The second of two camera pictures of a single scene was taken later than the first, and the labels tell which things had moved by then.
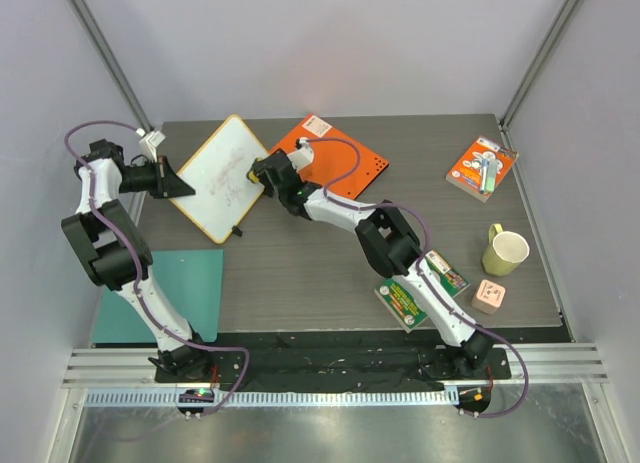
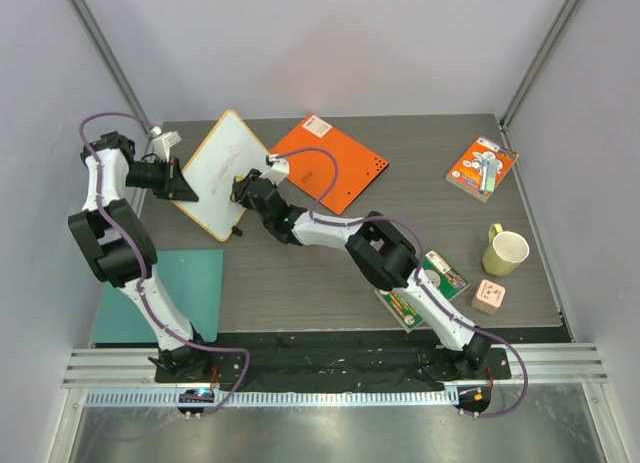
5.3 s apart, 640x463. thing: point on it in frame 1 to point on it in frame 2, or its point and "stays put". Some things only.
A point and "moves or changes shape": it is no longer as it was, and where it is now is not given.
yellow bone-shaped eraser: x=253 y=177 moves or changes shape
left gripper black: x=169 y=184 stays put
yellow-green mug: x=504 y=252 stays put
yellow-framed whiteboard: x=218 y=175 stays put
